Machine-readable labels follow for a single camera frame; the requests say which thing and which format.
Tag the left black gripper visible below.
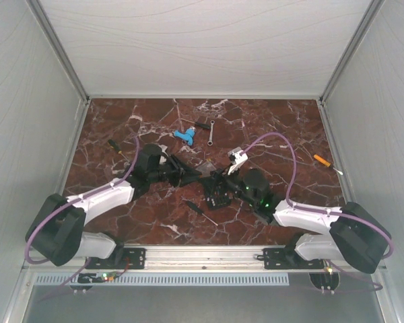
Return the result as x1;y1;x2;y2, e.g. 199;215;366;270
149;155;203;188

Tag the small black screwdriver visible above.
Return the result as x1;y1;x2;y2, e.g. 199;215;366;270
185;201;218;226

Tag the grey slotted cable duct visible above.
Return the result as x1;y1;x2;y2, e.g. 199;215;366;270
35;273;290;287

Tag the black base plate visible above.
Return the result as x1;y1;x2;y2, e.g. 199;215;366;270
86;247;146;270
257;248;324;270

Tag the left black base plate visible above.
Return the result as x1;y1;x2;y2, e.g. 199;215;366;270
86;247;146;270

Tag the orange handled screwdriver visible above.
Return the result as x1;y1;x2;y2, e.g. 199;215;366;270
313;154;343;176

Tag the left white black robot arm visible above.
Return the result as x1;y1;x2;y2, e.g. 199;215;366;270
24;144;201;268

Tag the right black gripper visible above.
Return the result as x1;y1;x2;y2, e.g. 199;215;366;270
199;161;257;208

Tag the black yellow screwdriver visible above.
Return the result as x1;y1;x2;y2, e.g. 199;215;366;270
108;139;129;162

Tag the black handled screwdriver top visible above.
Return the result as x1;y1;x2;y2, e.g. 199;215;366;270
182;118;211;129

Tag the black fuse box base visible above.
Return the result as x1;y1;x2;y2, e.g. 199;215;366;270
205;190;232;210

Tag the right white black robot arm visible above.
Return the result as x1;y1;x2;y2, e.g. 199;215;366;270
207;169;392;274

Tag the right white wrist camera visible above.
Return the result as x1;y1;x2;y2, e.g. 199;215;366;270
227;147;248;175

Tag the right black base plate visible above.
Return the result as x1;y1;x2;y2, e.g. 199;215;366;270
257;248;324;270

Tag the silver combination wrench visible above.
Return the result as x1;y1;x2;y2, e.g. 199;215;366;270
207;120;215;146

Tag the blue plastic fitting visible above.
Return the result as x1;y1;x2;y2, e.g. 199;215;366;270
173;127;196;146

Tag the clear plastic fuse box cover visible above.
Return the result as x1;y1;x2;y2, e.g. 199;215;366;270
197;161;216;176

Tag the aluminium mounting rail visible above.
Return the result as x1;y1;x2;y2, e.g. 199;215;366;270
25;244;388;270

